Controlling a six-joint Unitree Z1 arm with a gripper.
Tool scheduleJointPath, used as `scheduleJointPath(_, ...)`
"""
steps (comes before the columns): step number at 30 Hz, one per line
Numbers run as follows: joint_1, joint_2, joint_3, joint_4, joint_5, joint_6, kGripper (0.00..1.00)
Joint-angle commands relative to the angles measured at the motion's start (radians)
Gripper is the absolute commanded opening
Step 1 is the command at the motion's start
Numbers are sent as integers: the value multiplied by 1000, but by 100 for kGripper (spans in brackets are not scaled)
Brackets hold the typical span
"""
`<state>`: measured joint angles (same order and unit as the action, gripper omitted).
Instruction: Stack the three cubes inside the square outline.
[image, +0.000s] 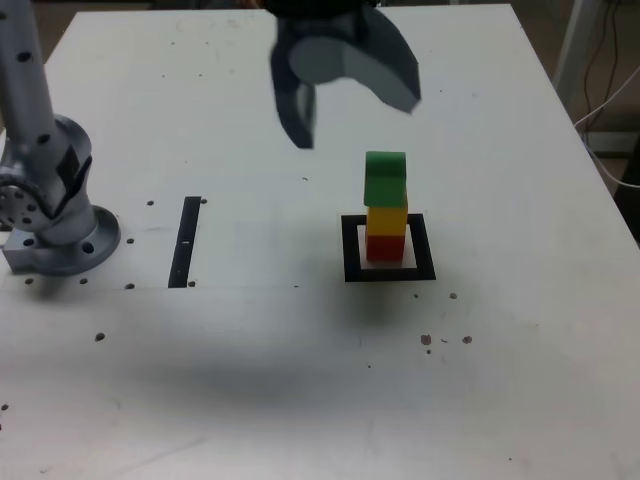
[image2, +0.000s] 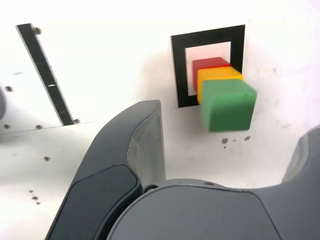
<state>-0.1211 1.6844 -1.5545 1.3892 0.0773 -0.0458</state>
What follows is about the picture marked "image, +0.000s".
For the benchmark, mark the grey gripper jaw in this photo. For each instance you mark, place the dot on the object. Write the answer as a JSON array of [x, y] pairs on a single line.
[[385, 65], [292, 110]]

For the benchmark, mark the green cube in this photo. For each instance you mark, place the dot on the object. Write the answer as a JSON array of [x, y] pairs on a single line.
[[384, 180]]

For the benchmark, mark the yellow cube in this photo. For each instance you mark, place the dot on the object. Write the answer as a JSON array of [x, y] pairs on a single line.
[[385, 220]]

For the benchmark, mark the red cube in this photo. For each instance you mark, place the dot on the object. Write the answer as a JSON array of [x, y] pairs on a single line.
[[384, 250]]

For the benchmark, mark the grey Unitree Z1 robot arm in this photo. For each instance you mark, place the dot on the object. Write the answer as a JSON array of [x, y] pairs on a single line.
[[35, 125]]

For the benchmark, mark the black tape square outline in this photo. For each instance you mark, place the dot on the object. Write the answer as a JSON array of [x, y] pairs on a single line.
[[350, 250]]

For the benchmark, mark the black tape strip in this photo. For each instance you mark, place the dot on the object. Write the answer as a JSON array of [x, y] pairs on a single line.
[[184, 240]]

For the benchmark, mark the white frame leg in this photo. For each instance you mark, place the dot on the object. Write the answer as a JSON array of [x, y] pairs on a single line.
[[575, 50]]

